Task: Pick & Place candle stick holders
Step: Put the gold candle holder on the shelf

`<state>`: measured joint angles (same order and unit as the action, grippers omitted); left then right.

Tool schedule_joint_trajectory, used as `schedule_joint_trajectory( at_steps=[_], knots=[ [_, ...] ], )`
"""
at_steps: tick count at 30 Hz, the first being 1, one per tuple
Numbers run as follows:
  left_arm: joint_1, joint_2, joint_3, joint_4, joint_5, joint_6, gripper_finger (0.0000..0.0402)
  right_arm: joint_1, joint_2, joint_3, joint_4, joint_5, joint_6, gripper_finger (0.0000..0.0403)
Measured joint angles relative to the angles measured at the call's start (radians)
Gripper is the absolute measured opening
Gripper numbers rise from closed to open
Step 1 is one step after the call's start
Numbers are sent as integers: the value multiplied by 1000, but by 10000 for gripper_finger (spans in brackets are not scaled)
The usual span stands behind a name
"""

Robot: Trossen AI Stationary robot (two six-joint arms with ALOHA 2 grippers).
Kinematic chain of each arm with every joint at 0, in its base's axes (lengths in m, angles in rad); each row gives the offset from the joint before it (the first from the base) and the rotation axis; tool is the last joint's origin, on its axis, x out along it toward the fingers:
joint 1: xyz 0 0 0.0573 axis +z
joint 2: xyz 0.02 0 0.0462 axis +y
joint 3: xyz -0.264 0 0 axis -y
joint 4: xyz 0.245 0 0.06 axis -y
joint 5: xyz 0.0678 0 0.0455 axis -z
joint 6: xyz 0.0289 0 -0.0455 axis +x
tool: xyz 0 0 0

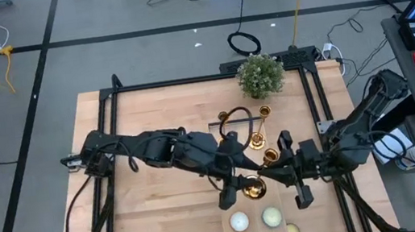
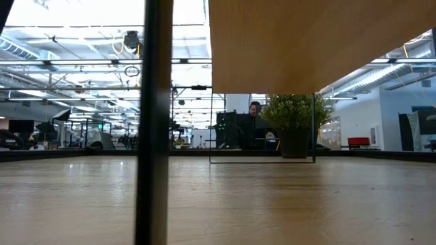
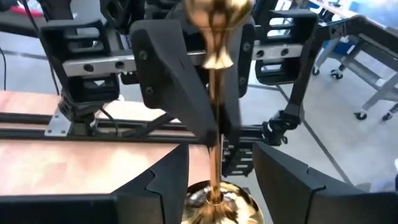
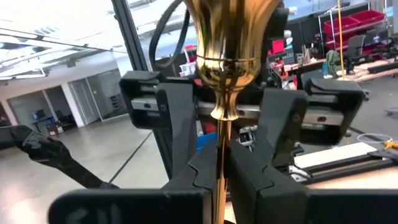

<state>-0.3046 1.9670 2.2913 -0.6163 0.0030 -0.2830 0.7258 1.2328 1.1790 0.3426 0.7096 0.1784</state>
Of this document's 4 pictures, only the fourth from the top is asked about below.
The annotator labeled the gold candlestick holder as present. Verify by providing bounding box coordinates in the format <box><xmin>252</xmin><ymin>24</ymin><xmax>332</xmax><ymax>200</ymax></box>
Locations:
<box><xmin>183</xmin><ymin>0</ymin><xmax>280</xmax><ymax>224</ymax></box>

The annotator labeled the white floor cable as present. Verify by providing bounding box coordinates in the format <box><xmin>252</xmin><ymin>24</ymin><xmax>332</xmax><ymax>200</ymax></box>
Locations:
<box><xmin>356</xmin><ymin>133</ymin><xmax>393</xmax><ymax>144</ymax></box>

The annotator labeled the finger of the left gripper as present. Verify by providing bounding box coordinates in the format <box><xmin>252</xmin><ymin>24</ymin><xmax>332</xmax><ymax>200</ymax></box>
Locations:
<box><xmin>252</xmin><ymin>88</ymin><xmax>309</xmax><ymax>169</ymax></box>
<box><xmin>156</xmin><ymin>82</ymin><xmax>199</xmax><ymax>180</ymax></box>

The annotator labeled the rack with red bins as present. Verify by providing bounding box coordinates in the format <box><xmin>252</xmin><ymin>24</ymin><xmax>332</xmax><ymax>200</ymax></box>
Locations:
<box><xmin>317</xmin><ymin>9</ymin><xmax>396</xmax><ymax>52</ymax></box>

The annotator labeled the black office chair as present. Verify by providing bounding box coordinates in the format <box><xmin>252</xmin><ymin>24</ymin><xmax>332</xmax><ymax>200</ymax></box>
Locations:
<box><xmin>345</xmin><ymin>34</ymin><xmax>367</xmax><ymax>75</ymax></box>

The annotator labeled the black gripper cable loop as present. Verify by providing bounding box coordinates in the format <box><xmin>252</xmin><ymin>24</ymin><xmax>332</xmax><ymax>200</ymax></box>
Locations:
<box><xmin>148</xmin><ymin>0</ymin><xmax>191</xmax><ymax>70</ymax></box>

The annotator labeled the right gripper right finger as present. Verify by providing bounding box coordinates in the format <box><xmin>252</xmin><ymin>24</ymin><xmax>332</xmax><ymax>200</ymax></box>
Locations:
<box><xmin>229</xmin><ymin>140</ymin><xmax>309</xmax><ymax>224</ymax></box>

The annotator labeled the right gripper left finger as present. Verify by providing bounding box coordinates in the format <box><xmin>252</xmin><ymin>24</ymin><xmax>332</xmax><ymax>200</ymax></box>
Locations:
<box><xmin>161</xmin><ymin>141</ymin><xmax>219</xmax><ymax>224</ymax></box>

